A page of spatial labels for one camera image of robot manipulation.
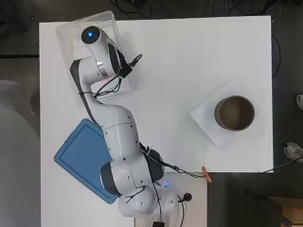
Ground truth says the blue plastic lid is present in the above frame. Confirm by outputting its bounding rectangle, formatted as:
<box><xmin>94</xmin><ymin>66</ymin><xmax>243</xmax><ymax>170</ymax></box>
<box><xmin>53</xmin><ymin>118</ymin><xmax>119</xmax><ymax>205</ymax></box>

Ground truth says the white flat box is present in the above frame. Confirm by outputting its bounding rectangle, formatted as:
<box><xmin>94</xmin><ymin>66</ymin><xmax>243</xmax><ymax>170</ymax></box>
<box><xmin>189</xmin><ymin>79</ymin><xmax>264</xmax><ymax>148</ymax></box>

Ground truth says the orange clip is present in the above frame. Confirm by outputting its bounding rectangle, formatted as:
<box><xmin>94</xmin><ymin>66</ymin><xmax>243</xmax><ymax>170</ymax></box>
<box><xmin>201</xmin><ymin>166</ymin><xmax>213</xmax><ymax>183</ymax></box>

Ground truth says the brown round tub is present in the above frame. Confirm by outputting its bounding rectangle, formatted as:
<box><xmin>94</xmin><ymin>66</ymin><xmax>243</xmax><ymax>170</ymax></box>
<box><xmin>213</xmin><ymin>95</ymin><xmax>257</xmax><ymax>132</ymax></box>

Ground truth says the clear plastic box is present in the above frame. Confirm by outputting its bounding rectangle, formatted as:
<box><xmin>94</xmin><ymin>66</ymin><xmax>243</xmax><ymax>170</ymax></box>
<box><xmin>55</xmin><ymin>9</ymin><xmax>137</xmax><ymax>107</ymax></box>

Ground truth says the person's white shoe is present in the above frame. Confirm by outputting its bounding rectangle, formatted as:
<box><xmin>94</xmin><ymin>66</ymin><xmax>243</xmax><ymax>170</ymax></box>
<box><xmin>282</xmin><ymin>141</ymin><xmax>303</xmax><ymax>165</ymax></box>
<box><xmin>295</xmin><ymin>92</ymin><xmax>303</xmax><ymax>112</ymax></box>

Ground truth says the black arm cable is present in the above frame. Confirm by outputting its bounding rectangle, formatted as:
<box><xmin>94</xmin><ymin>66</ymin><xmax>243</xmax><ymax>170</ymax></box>
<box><xmin>137</xmin><ymin>142</ymin><xmax>206</xmax><ymax>180</ymax></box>

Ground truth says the black round plug with cable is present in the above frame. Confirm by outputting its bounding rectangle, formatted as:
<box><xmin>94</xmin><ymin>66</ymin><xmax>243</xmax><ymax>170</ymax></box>
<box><xmin>175</xmin><ymin>192</ymin><xmax>193</xmax><ymax>227</ymax></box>

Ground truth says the thin grey cable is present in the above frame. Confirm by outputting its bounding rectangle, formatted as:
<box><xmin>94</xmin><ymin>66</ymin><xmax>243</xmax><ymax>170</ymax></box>
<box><xmin>258</xmin><ymin>156</ymin><xmax>303</xmax><ymax>175</ymax></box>

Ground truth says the black floor cable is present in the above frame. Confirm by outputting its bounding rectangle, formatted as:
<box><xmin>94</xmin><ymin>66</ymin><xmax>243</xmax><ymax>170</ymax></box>
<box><xmin>271</xmin><ymin>33</ymin><xmax>282</xmax><ymax>79</ymax></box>

